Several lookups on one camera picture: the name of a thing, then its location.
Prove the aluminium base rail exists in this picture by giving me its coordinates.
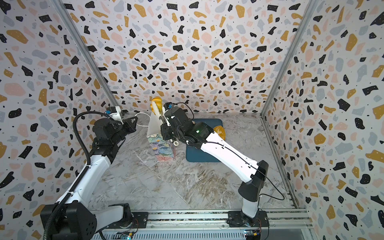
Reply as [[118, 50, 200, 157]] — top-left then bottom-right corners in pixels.
[[91, 209, 317, 240]]

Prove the teal tray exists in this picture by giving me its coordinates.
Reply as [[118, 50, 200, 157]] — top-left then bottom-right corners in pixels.
[[186, 118, 223, 163]]

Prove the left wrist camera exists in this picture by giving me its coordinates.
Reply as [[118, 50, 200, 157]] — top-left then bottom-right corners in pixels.
[[105, 106, 124, 123]]

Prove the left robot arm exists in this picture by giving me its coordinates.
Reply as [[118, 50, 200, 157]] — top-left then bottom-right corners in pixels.
[[40, 114, 138, 240]]

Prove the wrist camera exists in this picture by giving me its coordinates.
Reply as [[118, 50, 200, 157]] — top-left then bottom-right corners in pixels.
[[164, 102, 174, 111], [105, 106, 124, 123]]

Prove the large round bread loaf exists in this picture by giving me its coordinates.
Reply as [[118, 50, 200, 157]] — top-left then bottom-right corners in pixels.
[[214, 126, 226, 140]]

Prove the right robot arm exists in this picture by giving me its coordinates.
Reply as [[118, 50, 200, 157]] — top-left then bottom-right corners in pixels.
[[159, 103, 269, 219]]

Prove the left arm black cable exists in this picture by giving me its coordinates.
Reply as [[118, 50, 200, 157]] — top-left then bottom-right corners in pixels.
[[43, 111, 109, 240]]

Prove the striped croissant bun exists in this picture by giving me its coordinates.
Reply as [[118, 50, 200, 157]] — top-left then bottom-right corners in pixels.
[[151, 97, 163, 117]]

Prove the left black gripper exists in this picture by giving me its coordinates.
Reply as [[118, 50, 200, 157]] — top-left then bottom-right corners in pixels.
[[110, 115, 137, 146]]

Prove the floral paper bag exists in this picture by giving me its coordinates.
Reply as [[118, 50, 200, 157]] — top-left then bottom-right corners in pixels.
[[135, 113, 176, 162]]

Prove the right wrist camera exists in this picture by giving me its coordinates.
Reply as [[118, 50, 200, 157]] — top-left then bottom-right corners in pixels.
[[164, 102, 174, 111]]

